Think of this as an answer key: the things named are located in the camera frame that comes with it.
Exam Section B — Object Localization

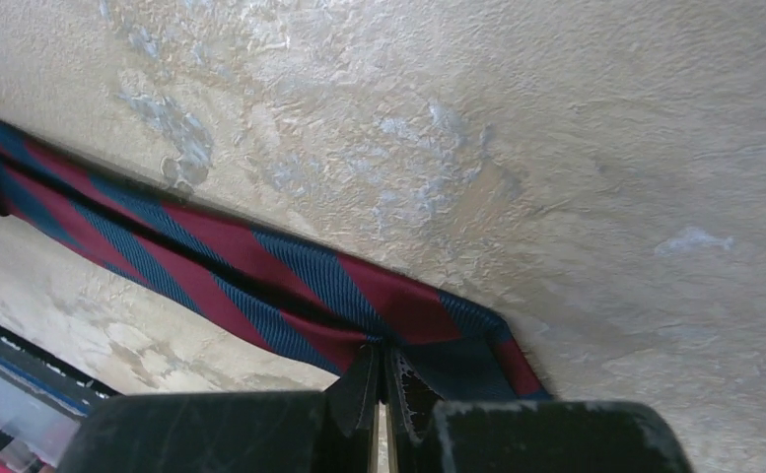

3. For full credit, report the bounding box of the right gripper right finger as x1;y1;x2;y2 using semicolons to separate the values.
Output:
382;351;693;472

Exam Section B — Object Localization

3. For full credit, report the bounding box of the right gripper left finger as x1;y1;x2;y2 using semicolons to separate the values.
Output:
57;345;382;472

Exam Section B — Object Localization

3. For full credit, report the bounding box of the red navy striped tie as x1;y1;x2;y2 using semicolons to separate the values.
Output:
0;121;549;400

